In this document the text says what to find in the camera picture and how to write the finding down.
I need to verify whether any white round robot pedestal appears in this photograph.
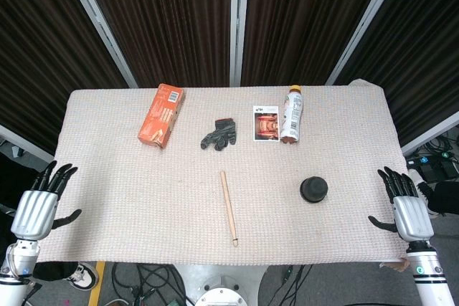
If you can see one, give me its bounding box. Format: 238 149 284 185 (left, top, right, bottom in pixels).
171 264 270 306

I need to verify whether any white photo card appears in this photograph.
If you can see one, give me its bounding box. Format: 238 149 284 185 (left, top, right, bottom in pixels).
252 105 280 142

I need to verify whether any dark brown curtain panel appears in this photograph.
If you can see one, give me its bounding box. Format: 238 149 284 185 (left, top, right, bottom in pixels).
77 0 234 88
0 0 130 156
335 0 459 145
240 0 392 87

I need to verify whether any black floor cable bundle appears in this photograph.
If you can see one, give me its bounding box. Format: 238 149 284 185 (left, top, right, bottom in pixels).
110 262 187 306

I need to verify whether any wooden stick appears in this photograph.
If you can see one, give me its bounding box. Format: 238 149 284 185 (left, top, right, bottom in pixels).
219 171 240 248

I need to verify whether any grey metal partition post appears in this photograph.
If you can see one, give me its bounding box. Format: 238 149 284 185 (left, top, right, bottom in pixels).
59 0 139 88
325 0 408 87
229 0 251 87

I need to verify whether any beige woven table cloth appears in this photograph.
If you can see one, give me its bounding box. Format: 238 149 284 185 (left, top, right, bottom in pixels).
35 78 410 267

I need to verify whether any black grey work glove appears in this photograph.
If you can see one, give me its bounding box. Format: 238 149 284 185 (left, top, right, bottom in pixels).
199 117 238 152

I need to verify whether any orange cardboard box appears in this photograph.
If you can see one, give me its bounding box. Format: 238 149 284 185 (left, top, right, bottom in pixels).
137 83 186 150

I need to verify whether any white bottle with yellow cap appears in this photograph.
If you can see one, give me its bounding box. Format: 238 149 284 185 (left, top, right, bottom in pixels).
279 85 306 145

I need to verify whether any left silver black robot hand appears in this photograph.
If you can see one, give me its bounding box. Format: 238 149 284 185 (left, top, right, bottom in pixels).
10 160 82 242

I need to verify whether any black trouser leg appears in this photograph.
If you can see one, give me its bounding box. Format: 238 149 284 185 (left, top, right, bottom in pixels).
428 182 459 214

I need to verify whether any yellow floor tape strip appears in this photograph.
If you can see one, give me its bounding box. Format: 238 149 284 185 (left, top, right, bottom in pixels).
87 261 107 306

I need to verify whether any grey metal partition rail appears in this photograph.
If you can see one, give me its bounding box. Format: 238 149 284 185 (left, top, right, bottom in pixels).
0 125 55 163
401 110 459 156

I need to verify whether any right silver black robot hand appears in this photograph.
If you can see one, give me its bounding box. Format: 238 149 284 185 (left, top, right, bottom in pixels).
367 166 435 243

